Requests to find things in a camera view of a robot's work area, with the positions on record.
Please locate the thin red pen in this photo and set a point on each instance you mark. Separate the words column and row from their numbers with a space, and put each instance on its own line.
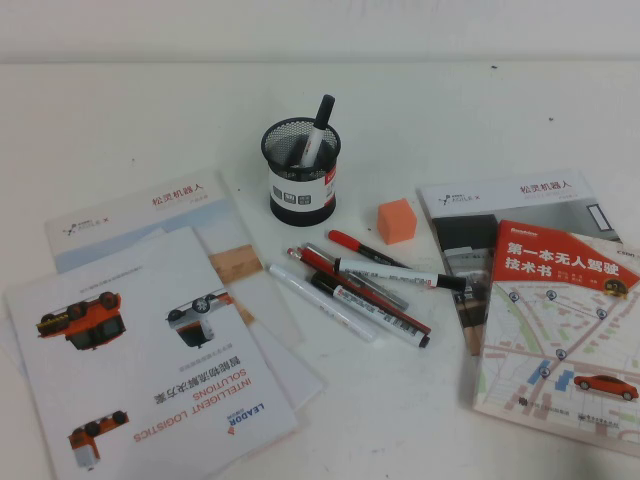
column 320, row 261

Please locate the black mesh pen holder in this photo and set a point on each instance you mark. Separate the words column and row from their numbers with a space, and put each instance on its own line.
column 292, row 200

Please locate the white paint pen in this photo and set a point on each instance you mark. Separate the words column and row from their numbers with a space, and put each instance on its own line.
column 320, row 302

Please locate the red capped black marker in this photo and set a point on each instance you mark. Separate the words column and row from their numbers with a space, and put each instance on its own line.
column 350, row 243

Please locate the white marker with black cap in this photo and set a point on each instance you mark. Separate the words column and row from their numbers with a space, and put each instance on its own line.
column 315, row 137
column 390, row 274

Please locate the orange foam cube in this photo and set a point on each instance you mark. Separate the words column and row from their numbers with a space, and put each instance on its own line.
column 396, row 221

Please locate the white marker with black ends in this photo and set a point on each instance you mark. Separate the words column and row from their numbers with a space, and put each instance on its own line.
column 370, row 315

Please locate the plain white booklet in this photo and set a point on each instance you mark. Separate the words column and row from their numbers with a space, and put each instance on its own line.
column 300, row 375

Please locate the white and blue AgileX brochure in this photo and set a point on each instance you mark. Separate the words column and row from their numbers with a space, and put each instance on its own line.
column 150, row 210

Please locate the AgileX brochure with room photo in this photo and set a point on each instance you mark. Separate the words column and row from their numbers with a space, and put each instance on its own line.
column 500, row 200

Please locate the white logistics brochure with trucks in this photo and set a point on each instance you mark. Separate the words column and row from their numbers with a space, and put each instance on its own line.
column 145, row 360

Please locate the orange book with street map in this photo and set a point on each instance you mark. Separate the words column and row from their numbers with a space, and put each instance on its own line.
column 550, row 325

